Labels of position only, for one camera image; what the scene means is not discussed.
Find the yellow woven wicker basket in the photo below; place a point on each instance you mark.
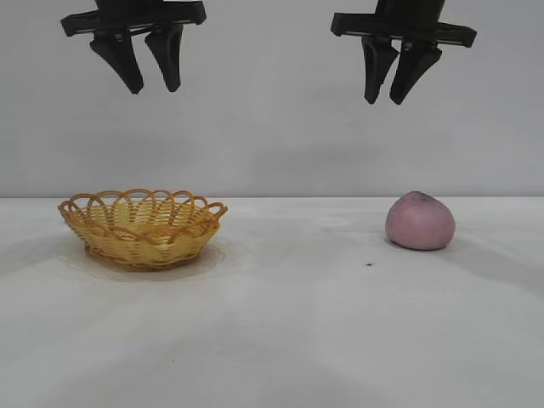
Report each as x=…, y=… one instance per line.
x=144, y=251

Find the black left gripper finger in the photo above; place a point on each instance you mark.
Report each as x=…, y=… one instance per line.
x=169, y=55
x=121, y=59

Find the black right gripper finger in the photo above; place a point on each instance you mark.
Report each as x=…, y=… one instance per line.
x=375, y=64
x=411, y=68

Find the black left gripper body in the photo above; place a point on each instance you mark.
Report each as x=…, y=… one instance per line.
x=127, y=17

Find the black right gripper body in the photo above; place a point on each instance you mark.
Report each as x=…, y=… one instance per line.
x=408, y=19

